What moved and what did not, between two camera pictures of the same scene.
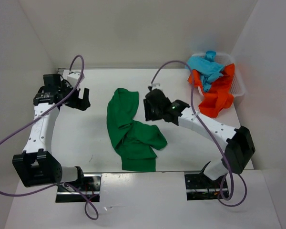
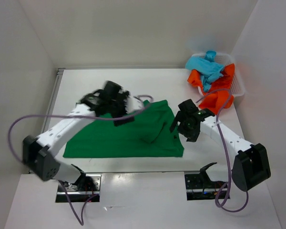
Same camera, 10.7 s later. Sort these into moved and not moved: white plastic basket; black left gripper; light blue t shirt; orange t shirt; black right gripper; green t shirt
Moved: green t shirt; black left gripper; black right gripper
Not moved: white plastic basket; light blue t shirt; orange t shirt
